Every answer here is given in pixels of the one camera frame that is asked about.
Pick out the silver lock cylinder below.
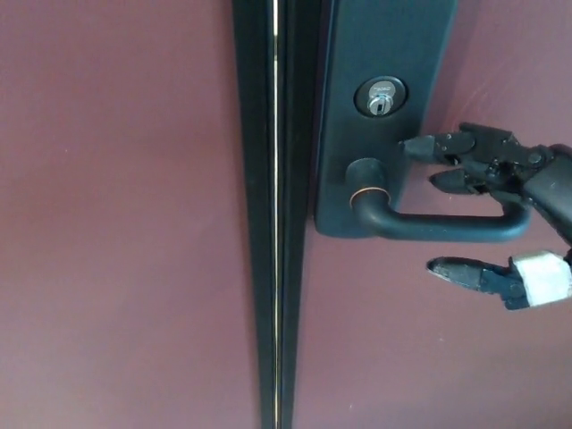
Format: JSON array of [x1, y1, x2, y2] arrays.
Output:
[[353, 77, 409, 120]]

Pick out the maroon door leaf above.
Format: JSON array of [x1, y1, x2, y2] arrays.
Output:
[[292, 0, 572, 429], [0, 0, 263, 429]]

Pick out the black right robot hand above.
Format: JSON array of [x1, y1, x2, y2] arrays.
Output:
[[397, 122, 572, 312]]

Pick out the black door edge strip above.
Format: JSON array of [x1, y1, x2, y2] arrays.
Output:
[[231, 0, 337, 429]]

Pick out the black lock plate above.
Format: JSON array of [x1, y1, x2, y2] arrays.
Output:
[[313, 0, 461, 240]]

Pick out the black lever door handle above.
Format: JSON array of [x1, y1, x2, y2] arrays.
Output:
[[344, 157, 534, 244]]

